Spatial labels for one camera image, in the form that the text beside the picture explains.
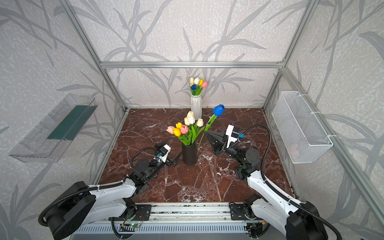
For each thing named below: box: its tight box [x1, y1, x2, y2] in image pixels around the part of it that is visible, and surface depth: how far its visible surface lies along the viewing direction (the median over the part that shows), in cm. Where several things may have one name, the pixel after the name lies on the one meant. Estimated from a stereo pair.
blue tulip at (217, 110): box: [197, 104, 225, 149], surface depth 51 cm
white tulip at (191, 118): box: [187, 111, 196, 125], surface depth 69 cm
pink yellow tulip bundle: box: [166, 122, 194, 146], surface depth 73 cm
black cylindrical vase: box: [182, 142, 198, 165], surface depth 84 cm
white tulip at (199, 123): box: [192, 118, 205, 143], surface depth 72 cm
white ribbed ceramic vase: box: [190, 93, 203, 121], surface depth 103 cm
